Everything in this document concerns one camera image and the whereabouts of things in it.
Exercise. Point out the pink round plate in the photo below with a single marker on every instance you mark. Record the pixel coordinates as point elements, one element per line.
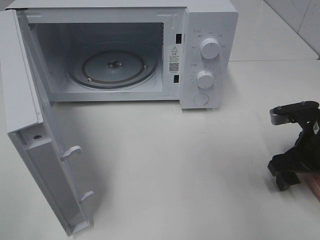
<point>310,183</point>

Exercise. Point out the upper white power knob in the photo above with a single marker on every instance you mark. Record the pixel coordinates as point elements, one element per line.
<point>210,48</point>

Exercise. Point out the lower white timer knob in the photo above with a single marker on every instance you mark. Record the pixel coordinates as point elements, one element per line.
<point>205,79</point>

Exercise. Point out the white microwave oven body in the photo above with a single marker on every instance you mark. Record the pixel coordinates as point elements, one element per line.
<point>177,27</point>

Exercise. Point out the round white door button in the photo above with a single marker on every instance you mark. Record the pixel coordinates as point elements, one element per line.
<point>201,99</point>

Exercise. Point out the glass microwave turntable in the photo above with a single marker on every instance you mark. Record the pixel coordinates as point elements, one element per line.
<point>113,65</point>

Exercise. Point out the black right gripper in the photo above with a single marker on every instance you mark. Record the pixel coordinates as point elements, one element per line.
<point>303,158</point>

